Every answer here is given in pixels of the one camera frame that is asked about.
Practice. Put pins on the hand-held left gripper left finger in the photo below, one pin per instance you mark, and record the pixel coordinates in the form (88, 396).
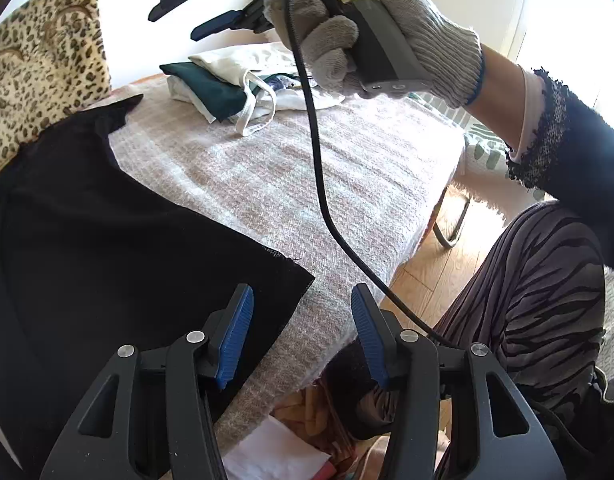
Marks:
(234, 332)

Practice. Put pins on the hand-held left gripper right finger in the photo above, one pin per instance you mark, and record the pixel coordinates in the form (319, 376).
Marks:
(367, 332)

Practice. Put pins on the black garment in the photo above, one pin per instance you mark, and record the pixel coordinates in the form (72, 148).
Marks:
(112, 235)

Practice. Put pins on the person's right forearm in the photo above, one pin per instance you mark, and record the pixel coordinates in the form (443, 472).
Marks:
(577, 145)

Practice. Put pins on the person's right hand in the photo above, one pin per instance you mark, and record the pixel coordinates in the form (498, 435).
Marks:
(422, 25)

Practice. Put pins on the cream folded cloth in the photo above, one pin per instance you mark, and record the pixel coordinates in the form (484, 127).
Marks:
(237, 62)

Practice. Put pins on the white folded cloth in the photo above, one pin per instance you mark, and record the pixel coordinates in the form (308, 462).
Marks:
(184, 92)

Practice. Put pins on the floral patterned fabric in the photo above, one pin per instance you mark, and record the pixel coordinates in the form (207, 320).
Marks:
(312, 410)

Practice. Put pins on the white cloth sheet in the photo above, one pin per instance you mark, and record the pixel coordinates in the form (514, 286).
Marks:
(277, 447)

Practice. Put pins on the metal chair leg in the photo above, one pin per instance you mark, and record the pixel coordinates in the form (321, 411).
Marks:
(449, 240)

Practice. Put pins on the white green leaf pillow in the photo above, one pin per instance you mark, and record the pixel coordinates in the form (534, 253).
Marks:
(482, 152)

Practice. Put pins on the leopard print cushion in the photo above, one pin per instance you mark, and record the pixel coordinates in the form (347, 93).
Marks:
(42, 60)

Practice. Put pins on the beige checked blanket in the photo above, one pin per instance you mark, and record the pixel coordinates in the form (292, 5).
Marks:
(287, 175)

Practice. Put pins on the person's striped pants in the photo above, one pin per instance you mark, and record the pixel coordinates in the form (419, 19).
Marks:
(537, 300)

